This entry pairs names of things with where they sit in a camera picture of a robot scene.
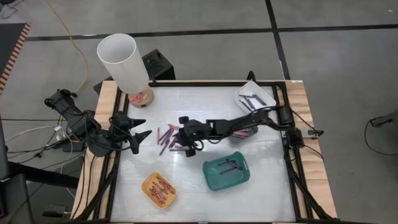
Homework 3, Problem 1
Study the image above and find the white plastic bin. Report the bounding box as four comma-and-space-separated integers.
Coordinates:
234, 80, 277, 114

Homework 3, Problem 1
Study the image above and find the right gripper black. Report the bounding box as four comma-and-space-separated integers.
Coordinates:
178, 116, 216, 158

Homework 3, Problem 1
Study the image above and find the black metal table frame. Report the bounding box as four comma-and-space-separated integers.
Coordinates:
70, 79, 338, 224

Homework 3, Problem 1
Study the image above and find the grey floor device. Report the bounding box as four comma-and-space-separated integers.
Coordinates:
369, 108, 398, 128

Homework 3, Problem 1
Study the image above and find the black power brick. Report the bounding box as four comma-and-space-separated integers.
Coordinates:
42, 205, 68, 218

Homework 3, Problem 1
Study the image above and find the black mat with striped edge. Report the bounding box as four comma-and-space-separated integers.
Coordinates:
0, 22, 32, 96

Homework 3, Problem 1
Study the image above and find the black floor beam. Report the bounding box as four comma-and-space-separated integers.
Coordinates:
7, 161, 80, 190

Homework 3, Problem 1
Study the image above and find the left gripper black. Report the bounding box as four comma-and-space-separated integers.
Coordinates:
109, 111, 153, 156

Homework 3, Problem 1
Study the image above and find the small teal plastic bin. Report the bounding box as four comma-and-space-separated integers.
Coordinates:
228, 124, 259, 146

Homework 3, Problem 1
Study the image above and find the black power adapter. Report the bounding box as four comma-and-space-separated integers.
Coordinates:
61, 139, 87, 153

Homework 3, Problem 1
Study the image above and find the small grey connector box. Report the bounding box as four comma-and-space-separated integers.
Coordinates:
306, 128, 325, 139

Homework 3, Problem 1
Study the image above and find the dark floor box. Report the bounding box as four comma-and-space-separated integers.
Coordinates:
93, 76, 114, 96

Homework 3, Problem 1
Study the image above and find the yellow plastic bin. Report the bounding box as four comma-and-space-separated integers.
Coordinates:
141, 172, 178, 210

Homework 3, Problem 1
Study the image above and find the yellow cable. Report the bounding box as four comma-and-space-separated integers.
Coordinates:
43, 0, 90, 94

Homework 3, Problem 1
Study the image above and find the black perforated box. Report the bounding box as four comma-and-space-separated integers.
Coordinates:
141, 49, 177, 82

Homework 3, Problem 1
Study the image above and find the white cylindrical lamp shade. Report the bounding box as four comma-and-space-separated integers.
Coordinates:
96, 33, 155, 109

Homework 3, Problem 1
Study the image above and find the large teal plastic bin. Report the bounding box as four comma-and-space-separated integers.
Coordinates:
202, 151, 251, 192

